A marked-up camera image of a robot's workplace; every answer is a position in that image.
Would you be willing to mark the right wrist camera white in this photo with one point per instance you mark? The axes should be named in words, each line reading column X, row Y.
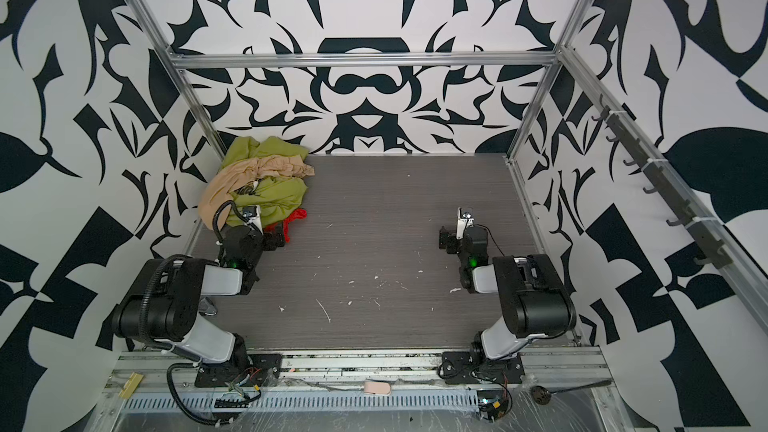
column 465, row 219

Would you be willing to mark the white slotted cable duct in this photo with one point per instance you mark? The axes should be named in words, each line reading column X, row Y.
column 326, row 401

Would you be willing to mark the red cloth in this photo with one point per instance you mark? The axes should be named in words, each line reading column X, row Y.
column 294, row 221

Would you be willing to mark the aluminium cage frame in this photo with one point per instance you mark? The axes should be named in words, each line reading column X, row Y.
column 744, row 275

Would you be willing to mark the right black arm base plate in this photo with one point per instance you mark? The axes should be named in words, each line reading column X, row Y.
column 462, row 368

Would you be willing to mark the black coat hook rail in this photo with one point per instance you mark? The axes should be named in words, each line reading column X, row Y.
column 667, row 184

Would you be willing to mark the beige cloth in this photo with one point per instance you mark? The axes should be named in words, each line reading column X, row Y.
column 275, row 183

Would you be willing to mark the small electronics board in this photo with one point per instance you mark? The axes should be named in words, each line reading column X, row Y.
column 493, row 406

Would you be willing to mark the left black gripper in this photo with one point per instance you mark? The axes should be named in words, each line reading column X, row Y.
column 274, row 236

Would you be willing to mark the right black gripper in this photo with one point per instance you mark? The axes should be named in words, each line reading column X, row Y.
column 449, row 240

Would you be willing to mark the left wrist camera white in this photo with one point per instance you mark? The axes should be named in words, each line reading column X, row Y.
column 252, row 217

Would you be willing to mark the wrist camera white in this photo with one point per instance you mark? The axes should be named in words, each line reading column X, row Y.
column 252, row 217
column 465, row 219

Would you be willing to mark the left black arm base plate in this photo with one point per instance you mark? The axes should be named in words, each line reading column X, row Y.
column 257, row 370

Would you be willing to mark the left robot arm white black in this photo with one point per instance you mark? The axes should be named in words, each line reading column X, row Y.
column 162, row 307

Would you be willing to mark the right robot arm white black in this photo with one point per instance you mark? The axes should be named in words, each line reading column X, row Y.
column 533, row 299

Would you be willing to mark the aluminium front rail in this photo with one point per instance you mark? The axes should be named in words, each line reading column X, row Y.
column 550, row 366

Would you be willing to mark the green cloth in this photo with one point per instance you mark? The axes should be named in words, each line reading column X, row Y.
column 248, row 147

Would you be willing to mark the yellow tape piece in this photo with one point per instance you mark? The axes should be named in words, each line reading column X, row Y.
column 131, row 385

